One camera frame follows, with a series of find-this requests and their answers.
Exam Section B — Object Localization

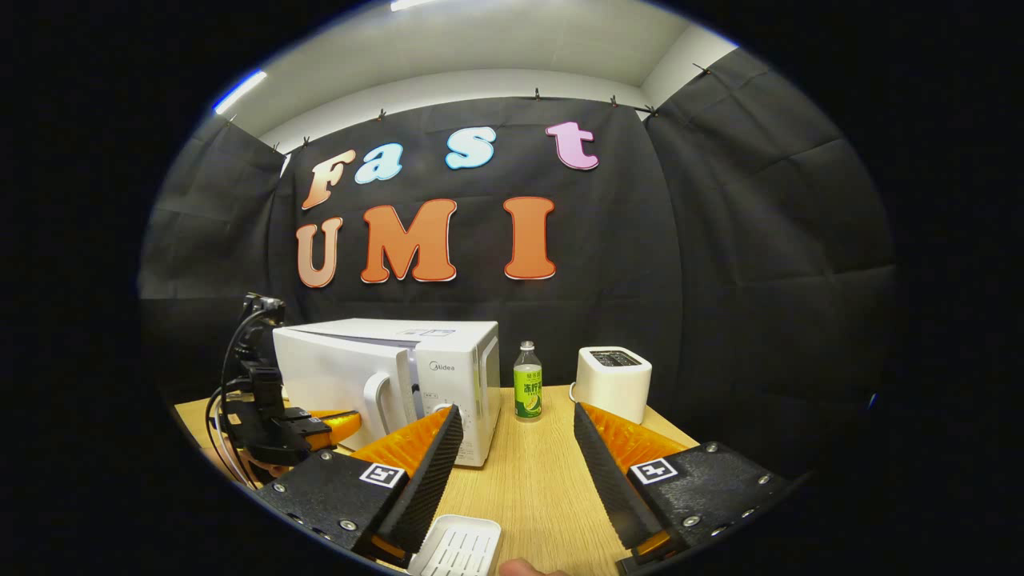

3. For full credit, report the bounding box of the white toaster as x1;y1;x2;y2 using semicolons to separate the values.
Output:
570;346;653;425

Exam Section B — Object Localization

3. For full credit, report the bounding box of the long ceiling light strip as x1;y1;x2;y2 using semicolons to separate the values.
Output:
213;70;269;114

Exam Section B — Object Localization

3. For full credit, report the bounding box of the white microwave oven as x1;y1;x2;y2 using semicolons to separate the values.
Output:
272;318;502;469

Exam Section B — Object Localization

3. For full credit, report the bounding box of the black backdrop cloth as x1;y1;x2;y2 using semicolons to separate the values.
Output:
138;46;897;481

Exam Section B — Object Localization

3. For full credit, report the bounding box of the green label drink bottle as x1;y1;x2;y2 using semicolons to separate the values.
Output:
513;341;544;422

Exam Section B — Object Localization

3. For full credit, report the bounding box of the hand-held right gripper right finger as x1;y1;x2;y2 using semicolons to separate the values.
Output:
574;402;794;571

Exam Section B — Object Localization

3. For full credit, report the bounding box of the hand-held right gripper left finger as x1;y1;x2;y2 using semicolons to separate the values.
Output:
256;404;465;566

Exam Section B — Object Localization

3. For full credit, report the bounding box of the white ribbed tray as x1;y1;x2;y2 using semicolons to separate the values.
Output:
408;514;502;576

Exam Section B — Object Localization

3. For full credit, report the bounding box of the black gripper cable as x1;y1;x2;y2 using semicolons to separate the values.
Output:
206;308;269;490

